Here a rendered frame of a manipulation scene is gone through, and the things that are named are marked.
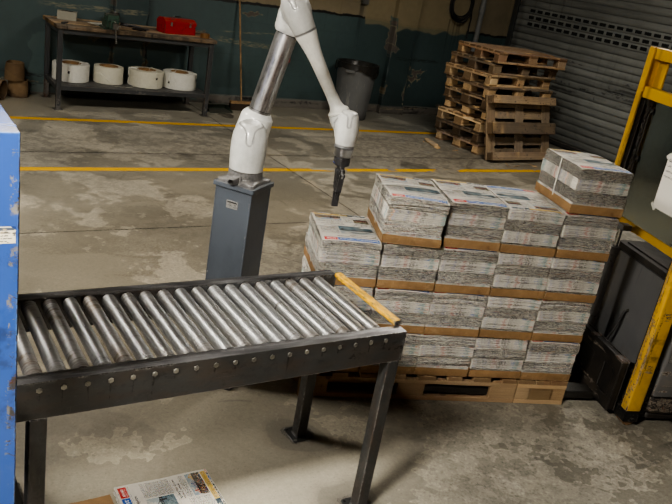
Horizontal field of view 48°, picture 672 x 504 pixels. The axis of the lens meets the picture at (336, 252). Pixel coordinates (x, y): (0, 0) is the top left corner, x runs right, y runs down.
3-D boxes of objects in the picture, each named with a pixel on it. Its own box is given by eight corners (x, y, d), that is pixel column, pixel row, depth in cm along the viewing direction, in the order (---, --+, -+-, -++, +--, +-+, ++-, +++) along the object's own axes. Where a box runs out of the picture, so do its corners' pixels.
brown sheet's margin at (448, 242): (419, 218, 388) (421, 210, 386) (471, 224, 394) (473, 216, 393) (442, 246, 353) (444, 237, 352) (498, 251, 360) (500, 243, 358)
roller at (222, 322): (201, 296, 282) (202, 284, 280) (254, 358, 246) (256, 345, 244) (188, 297, 279) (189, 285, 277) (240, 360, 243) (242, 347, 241)
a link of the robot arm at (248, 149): (227, 171, 331) (232, 122, 324) (229, 160, 348) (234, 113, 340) (263, 176, 334) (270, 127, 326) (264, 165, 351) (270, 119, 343)
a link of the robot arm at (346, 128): (357, 148, 339) (354, 141, 351) (363, 114, 333) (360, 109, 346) (333, 145, 338) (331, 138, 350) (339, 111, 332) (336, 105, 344)
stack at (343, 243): (285, 355, 403) (308, 209, 373) (485, 365, 431) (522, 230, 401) (295, 396, 368) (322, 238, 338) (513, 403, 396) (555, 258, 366)
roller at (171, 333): (150, 301, 271) (151, 288, 270) (198, 367, 235) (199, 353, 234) (136, 302, 269) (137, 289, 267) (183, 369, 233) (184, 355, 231)
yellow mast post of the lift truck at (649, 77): (559, 340, 457) (649, 45, 394) (572, 340, 459) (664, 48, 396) (566, 347, 448) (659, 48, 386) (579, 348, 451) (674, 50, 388)
